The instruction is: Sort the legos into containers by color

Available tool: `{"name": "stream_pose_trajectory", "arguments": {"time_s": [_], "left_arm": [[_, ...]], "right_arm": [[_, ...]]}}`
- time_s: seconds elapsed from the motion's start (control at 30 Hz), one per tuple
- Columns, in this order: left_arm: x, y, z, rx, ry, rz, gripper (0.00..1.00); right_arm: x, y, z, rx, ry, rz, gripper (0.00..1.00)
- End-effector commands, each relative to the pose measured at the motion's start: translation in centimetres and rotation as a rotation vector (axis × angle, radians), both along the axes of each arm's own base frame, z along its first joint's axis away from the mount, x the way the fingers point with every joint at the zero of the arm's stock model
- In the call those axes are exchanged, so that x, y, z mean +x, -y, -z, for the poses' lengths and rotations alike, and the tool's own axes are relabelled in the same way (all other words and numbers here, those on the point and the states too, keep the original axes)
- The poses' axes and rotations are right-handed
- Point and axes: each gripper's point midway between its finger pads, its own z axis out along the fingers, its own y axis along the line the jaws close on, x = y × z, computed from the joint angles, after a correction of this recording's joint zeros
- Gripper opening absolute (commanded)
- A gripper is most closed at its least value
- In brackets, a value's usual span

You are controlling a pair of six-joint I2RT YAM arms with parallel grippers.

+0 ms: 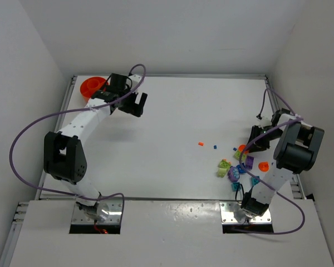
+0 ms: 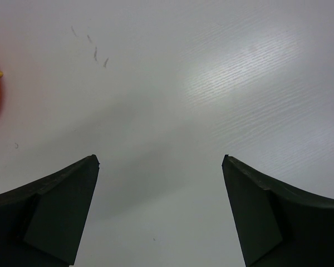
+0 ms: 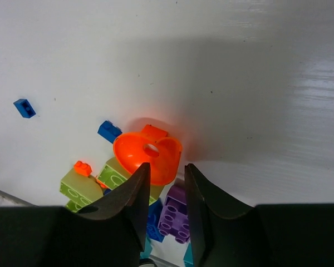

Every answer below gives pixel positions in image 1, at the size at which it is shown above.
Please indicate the light green lego brick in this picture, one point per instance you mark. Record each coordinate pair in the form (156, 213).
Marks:
(222, 172)

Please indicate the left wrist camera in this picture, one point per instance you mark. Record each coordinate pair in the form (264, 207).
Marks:
(133, 80)

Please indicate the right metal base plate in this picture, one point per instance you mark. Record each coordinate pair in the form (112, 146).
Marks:
(232, 214)

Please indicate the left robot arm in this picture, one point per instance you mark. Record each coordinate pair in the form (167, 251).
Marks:
(64, 157)

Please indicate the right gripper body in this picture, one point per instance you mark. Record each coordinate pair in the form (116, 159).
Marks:
(259, 138)

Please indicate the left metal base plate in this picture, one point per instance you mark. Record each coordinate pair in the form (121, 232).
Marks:
(111, 212)

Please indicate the lime green lego brick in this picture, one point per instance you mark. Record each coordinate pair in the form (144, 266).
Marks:
(240, 156)
(224, 164)

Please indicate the orange flower lego piece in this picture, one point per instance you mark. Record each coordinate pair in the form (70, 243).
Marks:
(263, 166)

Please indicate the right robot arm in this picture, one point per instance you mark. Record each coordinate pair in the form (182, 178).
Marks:
(296, 151)

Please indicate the purple lego brick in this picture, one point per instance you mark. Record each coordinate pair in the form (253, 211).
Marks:
(249, 161)

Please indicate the metal base plate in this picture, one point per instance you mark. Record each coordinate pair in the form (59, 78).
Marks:
(111, 212)
(232, 214)

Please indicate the orange divided container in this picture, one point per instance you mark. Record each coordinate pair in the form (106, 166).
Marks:
(90, 86)

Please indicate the purple flower lego piece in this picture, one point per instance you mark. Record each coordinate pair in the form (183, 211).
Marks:
(233, 174)

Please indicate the aluminium table frame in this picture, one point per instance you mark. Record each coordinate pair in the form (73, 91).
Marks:
(172, 214)

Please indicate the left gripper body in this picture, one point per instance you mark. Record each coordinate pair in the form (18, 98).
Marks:
(131, 104)

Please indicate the teal lego brick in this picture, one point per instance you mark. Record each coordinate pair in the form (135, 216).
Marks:
(254, 181)
(236, 186)

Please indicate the orange round lego piece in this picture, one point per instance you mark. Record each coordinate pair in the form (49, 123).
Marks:
(241, 148)

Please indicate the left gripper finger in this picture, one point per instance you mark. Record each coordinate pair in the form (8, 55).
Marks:
(129, 108)
(139, 107)

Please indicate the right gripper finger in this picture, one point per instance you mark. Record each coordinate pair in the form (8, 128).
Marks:
(255, 132)
(259, 146)

